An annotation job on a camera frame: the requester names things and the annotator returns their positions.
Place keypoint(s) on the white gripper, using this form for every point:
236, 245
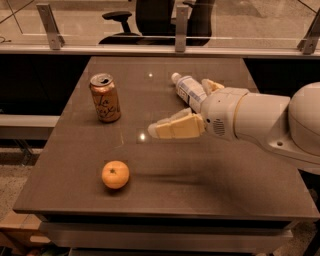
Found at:
220, 111

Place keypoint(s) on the orange La Croix can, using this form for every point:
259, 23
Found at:
105, 97

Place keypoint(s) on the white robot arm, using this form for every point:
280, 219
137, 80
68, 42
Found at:
285, 126

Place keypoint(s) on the clear plastic water bottle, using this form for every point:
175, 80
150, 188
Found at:
189, 90

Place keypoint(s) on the black office chair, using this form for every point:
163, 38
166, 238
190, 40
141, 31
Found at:
156, 25

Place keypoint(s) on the orange fruit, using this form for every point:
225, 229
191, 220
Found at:
115, 174

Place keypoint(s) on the middle metal bracket post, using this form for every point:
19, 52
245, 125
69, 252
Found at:
181, 28

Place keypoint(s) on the metal bracket post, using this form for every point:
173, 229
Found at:
181, 28
308, 43
55, 39

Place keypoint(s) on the right metal bracket post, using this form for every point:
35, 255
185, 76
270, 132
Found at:
308, 43

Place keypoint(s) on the left metal bracket post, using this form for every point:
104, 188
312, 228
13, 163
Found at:
55, 39

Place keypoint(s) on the grey table base frame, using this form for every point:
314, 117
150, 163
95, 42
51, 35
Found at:
165, 238

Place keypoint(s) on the horizontal metal rail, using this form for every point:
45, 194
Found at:
145, 50

